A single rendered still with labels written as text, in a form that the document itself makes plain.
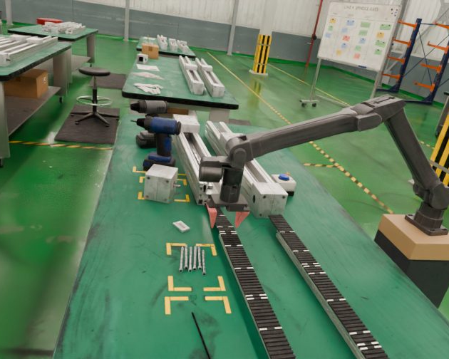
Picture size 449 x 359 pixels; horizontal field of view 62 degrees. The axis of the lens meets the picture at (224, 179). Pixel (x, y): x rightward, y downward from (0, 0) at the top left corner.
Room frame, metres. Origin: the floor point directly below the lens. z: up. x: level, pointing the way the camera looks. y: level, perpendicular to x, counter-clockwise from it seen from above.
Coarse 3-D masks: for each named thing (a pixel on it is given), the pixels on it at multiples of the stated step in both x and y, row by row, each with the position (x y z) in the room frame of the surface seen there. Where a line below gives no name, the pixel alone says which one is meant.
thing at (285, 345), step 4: (268, 344) 0.55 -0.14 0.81; (272, 344) 0.55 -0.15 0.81; (276, 344) 0.55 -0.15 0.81; (280, 344) 0.56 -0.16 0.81; (284, 344) 0.56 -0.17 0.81; (288, 344) 0.56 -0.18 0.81; (268, 348) 0.54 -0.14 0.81; (272, 348) 0.54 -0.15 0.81; (276, 348) 0.54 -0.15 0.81; (280, 348) 0.55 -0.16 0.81; (284, 348) 0.55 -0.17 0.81; (288, 348) 0.55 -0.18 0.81; (268, 352) 0.53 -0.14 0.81
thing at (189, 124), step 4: (176, 116) 1.81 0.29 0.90; (180, 116) 1.83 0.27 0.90; (184, 116) 1.84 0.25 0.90; (188, 116) 1.85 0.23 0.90; (192, 116) 1.86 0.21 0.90; (180, 120) 1.75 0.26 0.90; (184, 120) 1.76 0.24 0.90; (188, 120) 1.77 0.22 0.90; (192, 120) 1.78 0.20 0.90; (196, 120) 1.79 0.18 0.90; (184, 124) 1.70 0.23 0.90; (188, 124) 1.71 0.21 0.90; (192, 124) 1.72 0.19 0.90; (196, 124) 1.73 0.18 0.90; (184, 128) 1.70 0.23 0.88; (188, 128) 1.71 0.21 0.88; (192, 128) 1.71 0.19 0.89; (196, 128) 1.72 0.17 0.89; (184, 132) 1.72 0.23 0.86; (188, 132) 1.72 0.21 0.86; (196, 132) 1.72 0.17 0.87; (188, 136) 1.72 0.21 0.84
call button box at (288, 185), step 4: (272, 176) 1.39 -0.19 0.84; (276, 176) 1.39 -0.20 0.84; (276, 180) 1.35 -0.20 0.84; (280, 180) 1.35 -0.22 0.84; (284, 180) 1.35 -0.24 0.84; (288, 180) 1.36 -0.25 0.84; (292, 180) 1.37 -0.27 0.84; (280, 184) 1.33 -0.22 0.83; (284, 184) 1.34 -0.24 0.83; (288, 184) 1.34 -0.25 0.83; (292, 184) 1.35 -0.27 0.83; (284, 188) 1.34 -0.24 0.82; (288, 188) 1.34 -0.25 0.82; (292, 188) 1.35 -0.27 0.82; (288, 192) 1.34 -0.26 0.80; (292, 192) 1.35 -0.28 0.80; (292, 196) 1.35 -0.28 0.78
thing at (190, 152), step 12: (180, 132) 1.68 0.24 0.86; (192, 132) 1.72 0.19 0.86; (180, 144) 1.59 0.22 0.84; (192, 144) 1.66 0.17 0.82; (180, 156) 1.55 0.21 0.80; (192, 156) 1.40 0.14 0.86; (204, 156) 1.44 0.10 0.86; (192, 168) 1.28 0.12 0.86; (192, 180) 1.26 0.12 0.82; (192, 192) 1.23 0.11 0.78; (204, 192) 1.15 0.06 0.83; (216, 192) 1.18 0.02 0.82; (204, 204) 1.16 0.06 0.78
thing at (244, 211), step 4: (228, 208) 0.96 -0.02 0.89; (232, 208) 0.96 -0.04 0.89; (236, 208) 0.96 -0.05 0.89; (240, 208) 0.97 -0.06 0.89; (244, 208) 0.99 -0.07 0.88; (248, 208) 0.99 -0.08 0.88; (236, 212) 1.02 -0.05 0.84; (240, 212) 1.02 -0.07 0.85; (244, 212) 0.97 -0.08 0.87; (248, 212) 0.98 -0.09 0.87; (236, 216) 1.02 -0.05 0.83; (240, 216) 0.99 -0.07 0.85; (244, 216) 0.98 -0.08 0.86; (236, 220) 1.01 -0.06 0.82; (240, 220) 0.98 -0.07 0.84; (236, 224) 1.00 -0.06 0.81
